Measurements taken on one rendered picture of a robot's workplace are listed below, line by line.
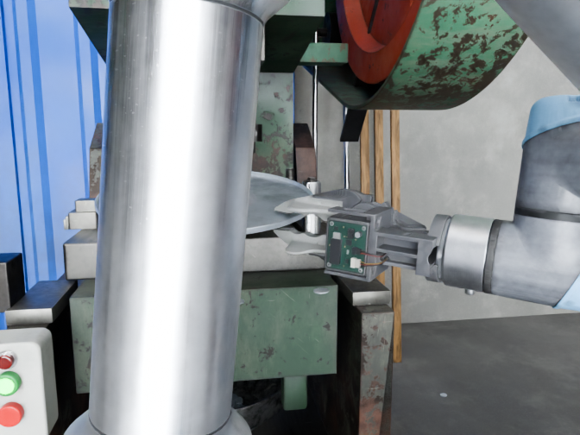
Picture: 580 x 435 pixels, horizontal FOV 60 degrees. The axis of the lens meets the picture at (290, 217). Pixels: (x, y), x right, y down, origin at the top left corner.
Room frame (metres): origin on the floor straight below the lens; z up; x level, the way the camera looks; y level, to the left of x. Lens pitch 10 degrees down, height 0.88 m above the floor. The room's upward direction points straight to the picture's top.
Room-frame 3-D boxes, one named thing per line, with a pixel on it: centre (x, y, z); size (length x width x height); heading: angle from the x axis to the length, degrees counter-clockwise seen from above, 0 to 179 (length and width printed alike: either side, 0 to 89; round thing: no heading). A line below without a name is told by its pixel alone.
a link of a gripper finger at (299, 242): (0.59, -0.01, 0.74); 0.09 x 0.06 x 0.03; 61
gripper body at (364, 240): (0.53, -0.11, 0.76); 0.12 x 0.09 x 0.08; 61
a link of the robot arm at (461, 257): (0.50, -0.18, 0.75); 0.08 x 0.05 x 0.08; 151
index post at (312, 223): (0.85, -0.04, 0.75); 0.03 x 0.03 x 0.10; 9
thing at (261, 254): (0.95, 0.16, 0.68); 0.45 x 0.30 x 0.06; 99
